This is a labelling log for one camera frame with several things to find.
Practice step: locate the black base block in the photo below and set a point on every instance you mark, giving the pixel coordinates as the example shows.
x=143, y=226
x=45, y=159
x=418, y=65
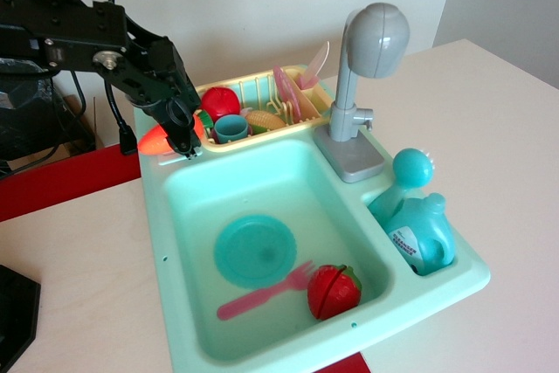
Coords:
x=20, y=298

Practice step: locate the red toy tomato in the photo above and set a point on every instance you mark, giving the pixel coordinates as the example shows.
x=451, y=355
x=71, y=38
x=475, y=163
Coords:
x=219, y=101

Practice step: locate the yellow dish rack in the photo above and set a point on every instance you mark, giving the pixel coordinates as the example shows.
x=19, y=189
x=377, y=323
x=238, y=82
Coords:
x=258, y=91

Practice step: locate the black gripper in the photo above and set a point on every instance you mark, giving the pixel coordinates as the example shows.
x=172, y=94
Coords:
x=151, y=73

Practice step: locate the yellow toy corn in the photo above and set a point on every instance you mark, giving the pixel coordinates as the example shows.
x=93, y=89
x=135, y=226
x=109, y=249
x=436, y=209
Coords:
x=264, y=121

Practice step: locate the teal dish brush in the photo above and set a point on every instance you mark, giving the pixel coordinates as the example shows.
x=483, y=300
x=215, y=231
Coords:
x=412, y=169

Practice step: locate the teal toy plate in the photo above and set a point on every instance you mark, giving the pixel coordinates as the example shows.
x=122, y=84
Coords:
x=255, y=251

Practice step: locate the teal cleanser bottle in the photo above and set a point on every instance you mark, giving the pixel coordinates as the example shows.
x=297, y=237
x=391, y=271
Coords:
x=422, y=234

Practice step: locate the pink toy knife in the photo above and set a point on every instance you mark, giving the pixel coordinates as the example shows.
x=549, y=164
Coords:
x=310, y=76

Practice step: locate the pink toy fork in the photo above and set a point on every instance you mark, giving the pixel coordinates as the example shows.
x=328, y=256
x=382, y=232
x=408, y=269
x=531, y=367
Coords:
x=296, y=280

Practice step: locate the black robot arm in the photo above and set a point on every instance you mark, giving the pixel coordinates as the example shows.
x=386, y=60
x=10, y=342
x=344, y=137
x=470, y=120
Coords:
x=69, y=35

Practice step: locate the pink toy plate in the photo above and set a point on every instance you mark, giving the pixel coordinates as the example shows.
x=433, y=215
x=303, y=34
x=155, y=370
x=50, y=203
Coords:
x=286, y=92

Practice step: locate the teal toy cup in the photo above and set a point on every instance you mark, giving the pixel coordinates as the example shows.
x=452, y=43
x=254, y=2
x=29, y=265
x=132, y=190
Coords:
x=230, y=128

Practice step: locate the mint green toy sink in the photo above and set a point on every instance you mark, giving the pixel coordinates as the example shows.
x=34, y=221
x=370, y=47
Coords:
x=190, y=201

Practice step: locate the orange toy carrot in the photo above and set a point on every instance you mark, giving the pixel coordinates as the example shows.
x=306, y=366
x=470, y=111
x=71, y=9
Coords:
x=154, y=142

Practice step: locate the red toy strawberry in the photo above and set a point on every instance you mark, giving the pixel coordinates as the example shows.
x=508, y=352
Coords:
x=333, y=290

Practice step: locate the black bag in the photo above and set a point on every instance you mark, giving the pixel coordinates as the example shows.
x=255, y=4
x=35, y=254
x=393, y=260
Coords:
x=39, y=126

